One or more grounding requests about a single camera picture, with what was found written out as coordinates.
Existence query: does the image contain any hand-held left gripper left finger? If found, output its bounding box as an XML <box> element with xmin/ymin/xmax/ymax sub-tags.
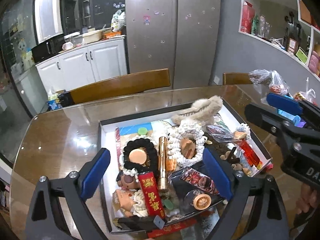
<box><xmin>25</xmin><ymin>148</ymin><xmax>111</xmax><ymax>240</ymax></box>

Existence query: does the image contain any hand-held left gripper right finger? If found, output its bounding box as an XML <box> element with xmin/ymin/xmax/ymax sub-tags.
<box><xmin>202</xmin><ymin>148</ymin><xmax>294</xmax><ymax>240</ymax></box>

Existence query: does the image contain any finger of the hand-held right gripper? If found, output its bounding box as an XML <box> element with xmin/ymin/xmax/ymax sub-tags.
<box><xmin>266</xmin><ymin>92</ymin><xmax>320</xmax><ymax>130</ymax></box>
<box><xmin>244</xmin><ymin>103</ymin><xmax>305</xmax><ymax>153</ymax></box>

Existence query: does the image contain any dark patterned case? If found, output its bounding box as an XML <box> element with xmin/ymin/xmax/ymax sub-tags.
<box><xmin>181</xmin><ymin>167</ymin><xmax>220</xmax><ymax>195</ymax></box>

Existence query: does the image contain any black storage box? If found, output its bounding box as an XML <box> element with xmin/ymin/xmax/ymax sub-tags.
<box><xmin>99</xmin><ymin>99</ymin><xmax>273</xmax><ymax>234</ymax></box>

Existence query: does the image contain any red gold-print case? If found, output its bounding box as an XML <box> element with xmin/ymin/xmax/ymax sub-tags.
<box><xmin>137</xmin><ymin>171</ymin><xmax>165</xmax><ymax>218</ymax></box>
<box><xmin>147</xmin><ymin>219</ymin><xmax>198</xmax><ymax>239</ymax></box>

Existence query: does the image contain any black gold-lettered knife case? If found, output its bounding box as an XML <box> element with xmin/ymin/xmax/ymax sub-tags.
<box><xmin>117</xmin><ymin>216</ymin><xmax>167</xmax><ymax>232</ymax></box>

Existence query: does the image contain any glossy wooden desktop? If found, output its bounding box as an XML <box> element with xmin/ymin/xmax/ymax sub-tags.
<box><xmin>10</xmin><ymin>84</ymin><xmax>295</xmax><ymax>240</ymax></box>

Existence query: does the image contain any person's right hand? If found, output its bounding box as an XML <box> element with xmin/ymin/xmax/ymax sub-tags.
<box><xmin>296</xmin><ymin>182</ymin><xmax>320</xmax><ymax>215</ymax></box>

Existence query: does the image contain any blue plastic pack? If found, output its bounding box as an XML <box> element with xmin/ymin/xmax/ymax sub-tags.
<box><xmin>277</xmin><ymin>109</ymin><xmax>300</xmax><ymax>125</ymax></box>

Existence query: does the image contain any knotted clear plastic bag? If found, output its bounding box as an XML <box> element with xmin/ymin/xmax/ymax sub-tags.
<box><xmin>292</xmin><ymin>77</ymin><xmax>317</xmax><ymax>103</ymax></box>

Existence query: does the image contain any clear bag with orange token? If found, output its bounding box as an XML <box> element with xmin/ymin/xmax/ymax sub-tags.
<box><xmin>185</xmin><ymin>189</ymin><xmax>213</xmax><ymax>212</ymax></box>

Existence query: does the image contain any brown face plush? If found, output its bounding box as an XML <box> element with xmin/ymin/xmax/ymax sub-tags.
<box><xmin>117</xmin><ymin>172</ymin><xmax>139</xmax><ymax>189</ymax></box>

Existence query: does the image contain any white knitted scrunchie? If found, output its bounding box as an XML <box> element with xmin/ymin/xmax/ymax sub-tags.
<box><xmin>167</xmin><ymin>120</ymin><xmax>208</xmax><ymax>165</ymax></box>

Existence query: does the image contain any black ruffled scrunchie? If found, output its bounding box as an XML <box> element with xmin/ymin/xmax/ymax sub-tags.
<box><xmin>119</xmin><ymin>135</ymin><xmax>157</xmax><ymax>175</ymax></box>

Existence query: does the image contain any peach round disc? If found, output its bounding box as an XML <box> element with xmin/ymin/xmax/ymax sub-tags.
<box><xmin>129</xmin><ymin>149</ymin><xmax>148</xmax><ymax>166</ymax></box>

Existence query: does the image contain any pink pouch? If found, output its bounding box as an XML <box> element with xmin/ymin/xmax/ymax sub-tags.
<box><xmin>308</xmin><ymin>51</ymin><xmax>320</xmax><ymax>75</ymax></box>

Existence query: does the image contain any copper metal flashlight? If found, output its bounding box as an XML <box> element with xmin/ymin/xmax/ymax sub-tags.
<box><xmin>157</xmin><ymin>136</ymin><xmax>171</xmax><ymax>192</ymax></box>

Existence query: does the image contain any silver foil packet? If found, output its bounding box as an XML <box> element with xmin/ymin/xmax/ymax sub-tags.
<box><xmin>180</xmin><ymin>209</ymin><xmax>220</xmax><ymax>240</ymax></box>

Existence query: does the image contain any beige furry headband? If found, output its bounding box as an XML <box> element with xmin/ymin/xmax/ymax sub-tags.
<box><xmin>171</xmin><ymin>95</ymin><xmax>224</xmax><ymax>126</ymax></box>

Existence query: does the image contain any green package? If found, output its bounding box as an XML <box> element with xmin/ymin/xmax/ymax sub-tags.
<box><xmin>251</xmin><ymin>14</ymin><xmax>260</xmax><ymax>36</ymax></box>

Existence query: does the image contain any red package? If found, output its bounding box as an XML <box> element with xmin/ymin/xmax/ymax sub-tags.
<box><xmin>240</xmin><ymin>1</ymin><xmax>254</xmax><ymax>34</ymax></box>

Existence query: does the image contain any silver refrigerator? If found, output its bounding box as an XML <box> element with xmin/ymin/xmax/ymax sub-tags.
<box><xmin>124</xmin><ymin>0</ymin><xmax>222</xmax><ymax>90</ymax></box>

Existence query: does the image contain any white kitchen cabinet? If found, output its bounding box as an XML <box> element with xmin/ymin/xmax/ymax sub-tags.
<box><xmin>35</xmin><ymin>39</ymin><xmax>128</xmax><ymax>90</ymax></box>

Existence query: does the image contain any black microwave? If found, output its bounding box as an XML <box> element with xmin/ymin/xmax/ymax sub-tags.
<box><xmin>31</xmin><ymin>38</ymin><xmax>60</xmax><ymax>63</ymax></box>

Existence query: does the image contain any beige plastic container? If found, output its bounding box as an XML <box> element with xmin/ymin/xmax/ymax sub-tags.
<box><xmin>82</xmin><ymin>29</ymin><xmax>104</xmax><ymax>43</ymax></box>

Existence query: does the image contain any glass door with stickers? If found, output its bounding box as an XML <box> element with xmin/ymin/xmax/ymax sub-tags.
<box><xmin>0</xmin><ymin>0</ymin><xmax>39</xmax><ymax>168</ymax></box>

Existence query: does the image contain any printed plastic bag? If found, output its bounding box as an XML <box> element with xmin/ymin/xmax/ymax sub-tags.
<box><xmin>111</xmin><ymin>10</ymin><xmax>126</xmax><ymax>32</ymax></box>

